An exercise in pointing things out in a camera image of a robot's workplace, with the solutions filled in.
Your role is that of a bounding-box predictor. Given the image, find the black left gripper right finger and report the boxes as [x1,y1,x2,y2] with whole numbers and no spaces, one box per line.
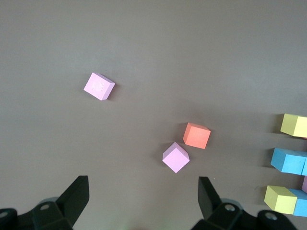
[193,176,297,230]

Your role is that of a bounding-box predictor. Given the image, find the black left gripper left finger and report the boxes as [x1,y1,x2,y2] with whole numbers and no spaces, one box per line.
[0,175,90,230]

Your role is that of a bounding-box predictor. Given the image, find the yellow foam cube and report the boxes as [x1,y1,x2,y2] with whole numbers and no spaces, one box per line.
[263,185,298,215]
[280,113,307,138]

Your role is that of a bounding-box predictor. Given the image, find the orange foam cube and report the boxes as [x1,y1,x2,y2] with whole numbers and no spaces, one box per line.
[183,122,212,150]

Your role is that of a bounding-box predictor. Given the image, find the brown table cover sheet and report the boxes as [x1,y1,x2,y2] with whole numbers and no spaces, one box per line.
[0,0,307,230]

